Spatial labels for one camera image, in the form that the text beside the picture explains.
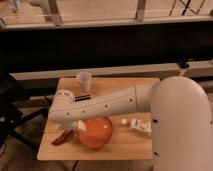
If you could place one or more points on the black rectangular box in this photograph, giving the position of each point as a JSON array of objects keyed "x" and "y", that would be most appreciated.
[{"x": 84, "y": 97}]

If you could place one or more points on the small white cube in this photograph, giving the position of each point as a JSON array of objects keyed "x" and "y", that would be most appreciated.
[{"x": 124, "y": 122}]

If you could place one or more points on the black chair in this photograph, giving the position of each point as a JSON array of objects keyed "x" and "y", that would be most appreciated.
[{"x": 10, "y": 116}]

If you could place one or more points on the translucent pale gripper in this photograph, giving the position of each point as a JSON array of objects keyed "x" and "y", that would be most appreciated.
[{"x": 81, "y": 125}]

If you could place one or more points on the white plastic cup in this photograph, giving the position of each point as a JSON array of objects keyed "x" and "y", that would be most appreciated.
[{"x": 84, "y": 80}]

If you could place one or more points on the red chili pepper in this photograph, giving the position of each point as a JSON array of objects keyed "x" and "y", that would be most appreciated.
[{"x": 60, "y": 139}]

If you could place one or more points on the orange bowl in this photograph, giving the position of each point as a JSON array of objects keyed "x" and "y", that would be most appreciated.
[{"x": 97, "y": 134}]

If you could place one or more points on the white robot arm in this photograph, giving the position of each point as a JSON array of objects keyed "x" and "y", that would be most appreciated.
[{"x": 182, "y": 120}]

